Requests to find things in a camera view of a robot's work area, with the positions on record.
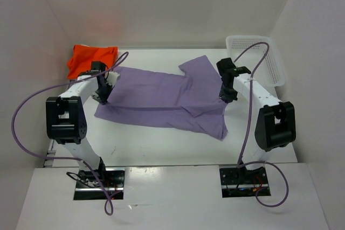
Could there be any lavender t shirt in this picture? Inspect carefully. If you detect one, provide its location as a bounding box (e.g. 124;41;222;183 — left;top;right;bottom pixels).
94;55;227;140

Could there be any orange t shirt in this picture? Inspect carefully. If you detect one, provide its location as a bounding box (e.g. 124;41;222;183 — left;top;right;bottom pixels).
67;45;118;80

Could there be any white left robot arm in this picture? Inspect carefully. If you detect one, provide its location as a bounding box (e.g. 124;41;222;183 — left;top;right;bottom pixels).
46;61;117;187

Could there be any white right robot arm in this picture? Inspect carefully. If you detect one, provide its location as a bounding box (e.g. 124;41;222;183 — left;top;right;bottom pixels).
216;58;296;183

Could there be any white plastic laundry basket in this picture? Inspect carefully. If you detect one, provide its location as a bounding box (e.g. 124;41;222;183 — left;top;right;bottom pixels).
225;35;285;87

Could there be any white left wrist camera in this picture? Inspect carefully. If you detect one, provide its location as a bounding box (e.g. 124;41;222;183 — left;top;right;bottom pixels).
105;71;120;87

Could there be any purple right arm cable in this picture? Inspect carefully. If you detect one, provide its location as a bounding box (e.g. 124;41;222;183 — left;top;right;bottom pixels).
233;41;291;208

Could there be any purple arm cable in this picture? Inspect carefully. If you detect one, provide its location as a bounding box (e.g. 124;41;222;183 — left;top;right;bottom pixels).
233;41;291;208
11;51;129;216

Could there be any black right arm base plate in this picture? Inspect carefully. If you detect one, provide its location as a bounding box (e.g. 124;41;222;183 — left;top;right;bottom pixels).
219;166;271;198

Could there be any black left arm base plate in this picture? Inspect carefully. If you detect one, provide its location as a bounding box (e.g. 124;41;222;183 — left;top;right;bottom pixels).
66;168;125;200

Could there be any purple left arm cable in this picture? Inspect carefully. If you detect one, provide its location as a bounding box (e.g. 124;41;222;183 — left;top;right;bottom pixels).
11;51;129;216

